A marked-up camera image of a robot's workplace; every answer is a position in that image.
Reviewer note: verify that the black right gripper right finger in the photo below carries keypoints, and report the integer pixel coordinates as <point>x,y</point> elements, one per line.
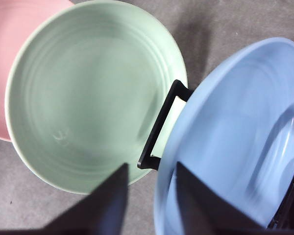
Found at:
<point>205,208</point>

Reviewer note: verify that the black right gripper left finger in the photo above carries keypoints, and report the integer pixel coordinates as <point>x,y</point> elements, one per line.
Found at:
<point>100,210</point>

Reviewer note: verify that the blue plate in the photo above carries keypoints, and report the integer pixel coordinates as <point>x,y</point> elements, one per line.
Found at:
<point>223,122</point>

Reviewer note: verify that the green plate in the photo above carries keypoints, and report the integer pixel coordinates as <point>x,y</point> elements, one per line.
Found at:
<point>93,98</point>

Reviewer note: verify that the pink plate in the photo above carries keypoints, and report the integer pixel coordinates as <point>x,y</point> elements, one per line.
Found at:
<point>12,49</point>

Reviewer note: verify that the black plastic dish rack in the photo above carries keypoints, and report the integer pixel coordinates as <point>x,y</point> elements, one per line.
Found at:
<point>159,127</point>

